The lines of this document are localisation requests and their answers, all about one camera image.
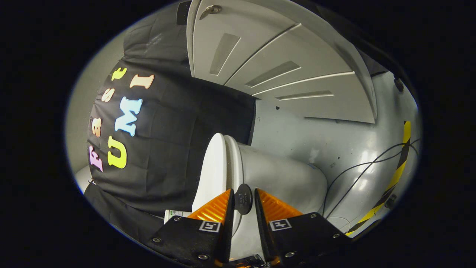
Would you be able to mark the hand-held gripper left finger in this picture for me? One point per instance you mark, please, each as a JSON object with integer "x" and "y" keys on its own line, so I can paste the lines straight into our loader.
{"x": 228, "y": 227}

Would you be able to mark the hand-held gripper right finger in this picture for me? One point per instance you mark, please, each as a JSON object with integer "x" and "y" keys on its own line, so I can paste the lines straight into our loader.
{"x": 261, "y": 227}

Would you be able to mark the black round lid pull tab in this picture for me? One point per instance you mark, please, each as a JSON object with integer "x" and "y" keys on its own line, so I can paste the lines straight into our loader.
{"x": 243, "y": 199}

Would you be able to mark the white toilet lid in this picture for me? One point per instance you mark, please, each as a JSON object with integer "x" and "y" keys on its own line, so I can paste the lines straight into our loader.
{"x": 212, "y": 171}

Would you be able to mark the black backdrop cloth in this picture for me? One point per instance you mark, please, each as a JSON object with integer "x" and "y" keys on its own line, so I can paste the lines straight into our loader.
{"x": 167, "y": 149}

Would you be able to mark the small black floor fitting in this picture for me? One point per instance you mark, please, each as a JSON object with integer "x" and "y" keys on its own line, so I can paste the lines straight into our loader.
{"x": 390, "y": 201}
{"x": 399, "y": 84}

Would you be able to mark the yellow black hazard tape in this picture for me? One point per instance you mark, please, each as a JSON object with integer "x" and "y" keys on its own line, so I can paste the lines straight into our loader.
{"x": 399, "y": 167}

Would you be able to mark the white panelled cabinet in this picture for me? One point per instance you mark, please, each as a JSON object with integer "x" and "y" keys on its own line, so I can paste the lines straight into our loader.
{"x": 297, "y": 48}

